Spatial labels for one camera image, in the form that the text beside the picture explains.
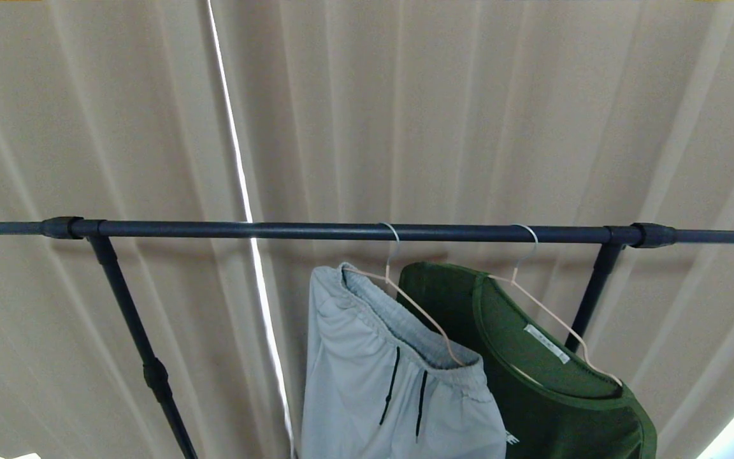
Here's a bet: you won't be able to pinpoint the beige curtain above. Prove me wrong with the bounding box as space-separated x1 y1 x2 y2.
0 0 734 459

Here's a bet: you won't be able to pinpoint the green t-shirt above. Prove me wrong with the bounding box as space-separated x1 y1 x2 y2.
397 261 658 459

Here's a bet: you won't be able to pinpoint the pink clothes hanger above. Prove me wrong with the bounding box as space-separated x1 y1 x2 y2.
487 222 624 388
341 221 468 369

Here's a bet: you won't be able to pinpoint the black clothes rack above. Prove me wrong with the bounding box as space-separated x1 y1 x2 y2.
0 216 734 459

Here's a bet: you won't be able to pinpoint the pale grey shorts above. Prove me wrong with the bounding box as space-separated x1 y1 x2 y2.
299 262 508 459

